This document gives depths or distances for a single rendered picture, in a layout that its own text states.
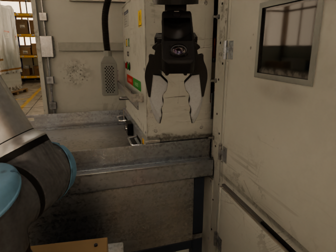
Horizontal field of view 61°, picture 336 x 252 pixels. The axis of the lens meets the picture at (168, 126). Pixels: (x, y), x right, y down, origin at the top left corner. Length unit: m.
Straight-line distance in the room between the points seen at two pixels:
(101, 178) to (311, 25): 0.68
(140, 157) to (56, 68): 0.81
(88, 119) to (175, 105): 0.61
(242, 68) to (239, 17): 0.13
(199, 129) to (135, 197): 0.32
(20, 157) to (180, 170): 0.53
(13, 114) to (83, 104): 0.98
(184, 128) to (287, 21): 0.50
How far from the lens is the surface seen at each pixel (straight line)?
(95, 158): 0.91
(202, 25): 0.96
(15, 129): 0.61
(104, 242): 0.70
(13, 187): 0.50
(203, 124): 1.00
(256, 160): 0.72
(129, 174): 0.91
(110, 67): 1.32
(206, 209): 1.11
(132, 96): 0.95
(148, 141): 0.92
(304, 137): 0.58
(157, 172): 0.93
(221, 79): 0.90
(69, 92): 1.57
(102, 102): 1.56
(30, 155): 0.59
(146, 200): 0.99
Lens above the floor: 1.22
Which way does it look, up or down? 16 degrees down
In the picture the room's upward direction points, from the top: straight up
